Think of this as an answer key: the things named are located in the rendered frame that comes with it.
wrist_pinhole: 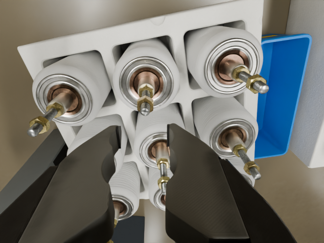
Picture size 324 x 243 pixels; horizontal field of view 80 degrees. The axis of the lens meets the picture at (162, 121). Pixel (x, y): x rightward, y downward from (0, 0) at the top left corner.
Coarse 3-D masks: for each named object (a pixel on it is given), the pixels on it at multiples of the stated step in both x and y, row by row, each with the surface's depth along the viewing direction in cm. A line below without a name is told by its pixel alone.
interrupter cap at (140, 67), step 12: (132, 60) 25; (144, 60) 25; (156, 60) 25; (132, 72) 26; (144, 72) 26; (156, 72) 26; (168, 72) 26; (120, 84) 27; (132, 84) 27; (156, 84) 27; (168, 84) 27; (132, 96) 28; (156, 96) 28; (168, 96) 28
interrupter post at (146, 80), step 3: (141, 78) 27; (144, 78) 26; (147, 78) 26; (150, 78) 26; (141, 81) 25; (144, 81) 25; (147, 81) 25; (150, 81) 25; (153, 81) 26; (138, 84) 26; (141, 84) 24; (144, 84) 24; (147, 84) 24; (150, 84) 24; (153, 84) 25; (138, 87) 24; (153, 87) 24; (138, 90) 24; (153, 90) 24; (138, 93) 25; (153, 93) 25
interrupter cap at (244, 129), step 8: (232, 120) 30; (240, 120) 30; (216, 128) 31; (224, 128) 31; (232, 128) 31; (240, 128) 31; (248, 128) 31; (216, 136) 32; (224, 136) 32; (240, 136) 32; (248, 136) 32; (216, 144) 32; (224, 144) 33; (248, 144) 33; (216, 152) 33; (224, 152) 33
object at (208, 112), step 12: (192, 108) 41; (204, 108) 35; (216, 108) 33; (228, 108) 31; (240, 108) 31; (204, 120) 33; (216, 120) 31; (252, 120) 31; (204, 132) 32; (252, 144) 33
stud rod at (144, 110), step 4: (144, 92) 23; (148, 92) 23; (148, 96) 22; (144, 104) 20; (148, 104) 20; (140, 108) 19; (144, 108) 19; (148, 108) 19; (140, 112) 19; (144, 112) 19; (148, 112) 19
